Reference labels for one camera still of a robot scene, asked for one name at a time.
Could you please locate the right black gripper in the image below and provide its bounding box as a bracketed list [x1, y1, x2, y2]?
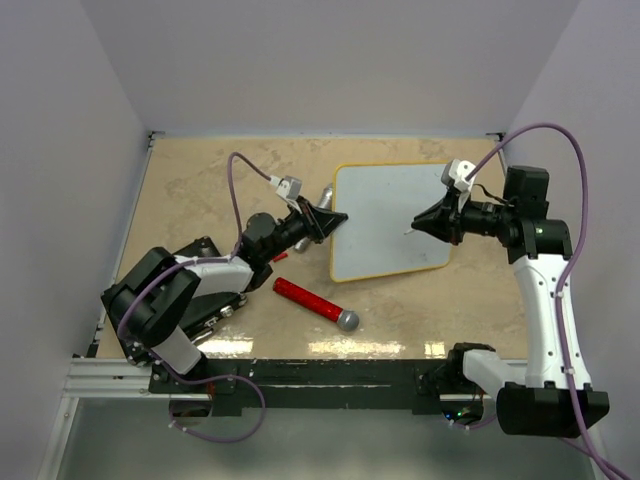
[413, 185, 514, 245]

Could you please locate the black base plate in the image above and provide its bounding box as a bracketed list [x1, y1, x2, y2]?
[149, 357, 501, 419]

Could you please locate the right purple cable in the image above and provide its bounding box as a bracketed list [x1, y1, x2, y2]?
[467, 121, 640, 480]

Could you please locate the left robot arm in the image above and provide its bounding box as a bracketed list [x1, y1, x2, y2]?
[101, 196, 349, 392]

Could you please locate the red toy microphone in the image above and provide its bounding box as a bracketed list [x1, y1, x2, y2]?
[273, 277, 360, 332]

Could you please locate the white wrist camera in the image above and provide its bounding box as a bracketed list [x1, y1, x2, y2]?
[441, 159, 476, 193]
[269, 175, 302, 203]

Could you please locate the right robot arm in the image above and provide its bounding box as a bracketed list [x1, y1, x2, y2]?
[411, 159, 610, 439]

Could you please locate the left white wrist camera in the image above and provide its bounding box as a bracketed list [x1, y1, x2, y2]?
[269, 175, 302, 203]

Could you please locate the silver toy microphone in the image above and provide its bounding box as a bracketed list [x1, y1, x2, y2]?
[294, 183, 335, 253]

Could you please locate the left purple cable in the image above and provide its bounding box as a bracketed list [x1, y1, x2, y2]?
[117, 152, 281, 445]

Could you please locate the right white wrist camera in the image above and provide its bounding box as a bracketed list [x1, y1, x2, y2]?
[441, 159, 476, 193]

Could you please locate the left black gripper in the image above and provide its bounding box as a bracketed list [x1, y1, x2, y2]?
[263, 196, 347, 262]

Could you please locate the yellow framed whiteboard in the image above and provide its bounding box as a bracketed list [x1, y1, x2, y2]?
[329, 162, 452, 283]

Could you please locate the purple cable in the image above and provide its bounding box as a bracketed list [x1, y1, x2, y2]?
[117, 152, 281, 445]
[467, 121, 640, 480]

